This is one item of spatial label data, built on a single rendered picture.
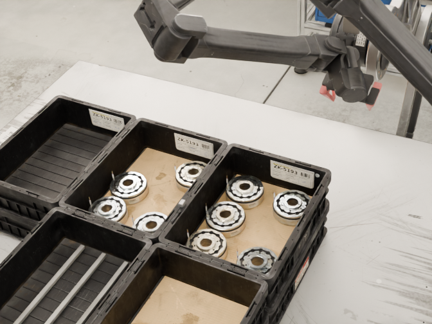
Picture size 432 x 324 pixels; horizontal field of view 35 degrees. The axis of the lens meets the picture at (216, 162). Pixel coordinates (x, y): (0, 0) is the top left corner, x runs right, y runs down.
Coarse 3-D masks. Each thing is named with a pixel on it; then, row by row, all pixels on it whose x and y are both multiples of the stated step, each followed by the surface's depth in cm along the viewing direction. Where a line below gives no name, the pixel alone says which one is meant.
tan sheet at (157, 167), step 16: (144, 160) 199; (160, 160) 198; (176, 160) 198; (144, 176) 193; (160, 176) 193; (160, 192) 188; (176, 192) 187; (128, 208) 184; (144, 208) 184; (160, 208) 183; (128, 224) 179
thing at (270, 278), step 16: (288, 160) 179; (208, 176) 177; (192, 192) 173; (320, 192) 169; (304, 224) 163; (160, 240) 161; (288, 240) 158; (208, 256) 156; (288, 256) 157; (256, 272) 152; (272, 272) 151
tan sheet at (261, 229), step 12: (264, 192) 185; (276, 192) 185; (264, 204) 182; (252, 216) 179; (264, 216) 178; (204, 228) 177; (252, 228) 175; (264, 228) 175; (276, 228) 175; (288, 228) 175; (228, 240) 173; (240, 240) 172; (252, 240) 172; (264, 240) 172; (276, 240) 172; (228, 252) 170; (240, 252) 170; (276, 252) 169
